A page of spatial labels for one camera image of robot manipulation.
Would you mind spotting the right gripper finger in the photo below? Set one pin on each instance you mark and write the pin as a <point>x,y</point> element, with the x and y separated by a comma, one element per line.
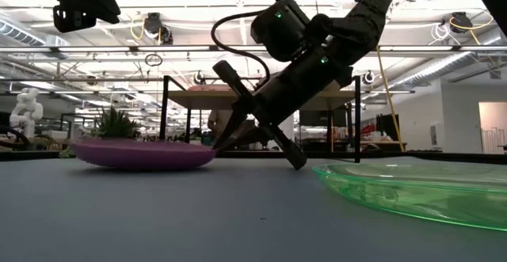
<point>231,129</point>
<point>253,135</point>

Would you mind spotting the orange transparent plate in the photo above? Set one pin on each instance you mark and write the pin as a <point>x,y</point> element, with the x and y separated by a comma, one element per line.
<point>206,89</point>

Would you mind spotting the purple opaque plate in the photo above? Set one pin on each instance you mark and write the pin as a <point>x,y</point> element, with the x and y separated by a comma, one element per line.
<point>142,155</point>

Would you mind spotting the green transparent plate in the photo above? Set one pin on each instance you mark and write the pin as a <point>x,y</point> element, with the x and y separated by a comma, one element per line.
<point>428,194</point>

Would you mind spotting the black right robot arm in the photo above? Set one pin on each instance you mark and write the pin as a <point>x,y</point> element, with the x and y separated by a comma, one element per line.
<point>356,16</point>

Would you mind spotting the person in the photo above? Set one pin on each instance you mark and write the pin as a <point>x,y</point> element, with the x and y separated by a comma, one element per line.
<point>218,121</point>

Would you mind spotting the black background monitor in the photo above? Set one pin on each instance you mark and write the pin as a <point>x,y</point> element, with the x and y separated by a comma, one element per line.
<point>313,117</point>

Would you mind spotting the small green potted plant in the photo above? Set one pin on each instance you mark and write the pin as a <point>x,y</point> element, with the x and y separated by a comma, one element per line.
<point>115,127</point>

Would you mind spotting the wooden shelf with black frame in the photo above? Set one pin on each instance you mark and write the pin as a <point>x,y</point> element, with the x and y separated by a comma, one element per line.
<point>190,99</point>

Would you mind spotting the silver ventilation duct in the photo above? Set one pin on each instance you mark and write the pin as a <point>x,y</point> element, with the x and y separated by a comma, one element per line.
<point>20,34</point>

